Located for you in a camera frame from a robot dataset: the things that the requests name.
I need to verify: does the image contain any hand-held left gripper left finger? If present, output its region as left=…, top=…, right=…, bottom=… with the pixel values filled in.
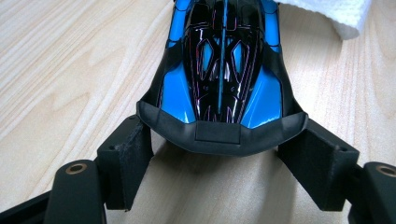
left=96, top=115, right=154, bottom=212

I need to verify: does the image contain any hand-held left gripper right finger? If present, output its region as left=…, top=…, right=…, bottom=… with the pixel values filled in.
left=276, top=119, right=361, bottom=212

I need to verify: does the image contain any blue and black toy car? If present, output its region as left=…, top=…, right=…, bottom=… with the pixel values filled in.
left=135, top=0, right=309, bottom=157

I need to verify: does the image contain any white wet wipe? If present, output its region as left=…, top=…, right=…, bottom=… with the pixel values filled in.
left=276, top=0, right=374, bottom=41

